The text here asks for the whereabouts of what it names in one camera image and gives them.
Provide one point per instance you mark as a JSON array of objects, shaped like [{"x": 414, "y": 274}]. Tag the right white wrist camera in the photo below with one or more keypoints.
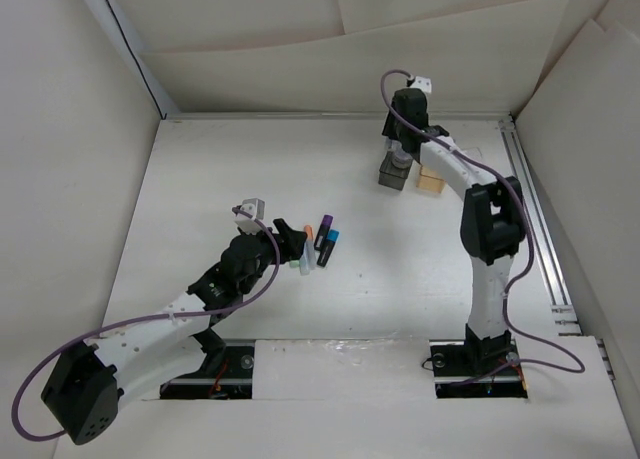
[{"x": 421, "y": 83}]

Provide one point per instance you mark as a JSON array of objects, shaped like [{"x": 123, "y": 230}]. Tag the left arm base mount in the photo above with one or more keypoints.
[{"x": 227, "y": 378}]

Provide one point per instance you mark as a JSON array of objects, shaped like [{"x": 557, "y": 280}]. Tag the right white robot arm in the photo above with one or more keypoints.
[{"x": 491, "y": 231}]

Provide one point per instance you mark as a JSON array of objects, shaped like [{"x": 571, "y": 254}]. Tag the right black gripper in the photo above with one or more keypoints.
[{"x": 389, "y": 128}]

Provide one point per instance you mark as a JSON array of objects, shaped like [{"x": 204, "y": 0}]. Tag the orange transparent container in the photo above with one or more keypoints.
[{"x": 428, "y": 180}]

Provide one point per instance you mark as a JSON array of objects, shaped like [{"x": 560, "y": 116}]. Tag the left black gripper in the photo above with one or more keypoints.
[{"x": 290, "y": 241}]

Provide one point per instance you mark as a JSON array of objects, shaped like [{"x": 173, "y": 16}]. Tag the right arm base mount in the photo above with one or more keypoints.
[{"x": 457, "y": 375}]

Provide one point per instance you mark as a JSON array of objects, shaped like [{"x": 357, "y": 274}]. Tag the clear tape dispenser roll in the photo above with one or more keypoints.
[{"x": 400, "y": 159}]

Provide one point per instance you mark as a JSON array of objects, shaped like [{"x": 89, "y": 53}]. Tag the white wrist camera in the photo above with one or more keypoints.
[
  {"x": 421, "y": 83},
  {"x": 248, "y": 214}
]

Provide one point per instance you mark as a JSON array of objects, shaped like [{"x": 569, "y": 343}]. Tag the orange cap clear marker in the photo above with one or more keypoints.
[{"x": 310, "y": 236}]

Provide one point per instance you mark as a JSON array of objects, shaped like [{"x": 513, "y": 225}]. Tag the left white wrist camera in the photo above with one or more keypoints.
[{"x": 248, "y": 214}]

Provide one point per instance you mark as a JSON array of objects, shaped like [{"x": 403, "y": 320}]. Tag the dark grey transparent container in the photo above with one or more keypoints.
[{"x": 391, "y": 178}]

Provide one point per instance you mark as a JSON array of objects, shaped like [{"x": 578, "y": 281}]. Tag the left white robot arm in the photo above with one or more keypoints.
[{"x": 96, "y": 377}]

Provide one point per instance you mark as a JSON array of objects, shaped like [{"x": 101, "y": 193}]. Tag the blue pastel highlighter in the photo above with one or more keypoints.
[{"x": 307, "y": 261}]

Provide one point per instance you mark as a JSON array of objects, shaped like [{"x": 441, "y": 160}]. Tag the aluminium rail right side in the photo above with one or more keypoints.
[{"x": 540, "y": 304}]

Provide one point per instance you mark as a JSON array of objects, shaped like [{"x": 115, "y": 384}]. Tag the blue cap black marker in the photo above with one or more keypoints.
[{"x": 327, "y": 248}]

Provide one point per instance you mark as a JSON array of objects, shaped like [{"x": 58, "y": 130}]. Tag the purple cap black marker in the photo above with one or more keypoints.
[{"x": 322, "y": 232}]

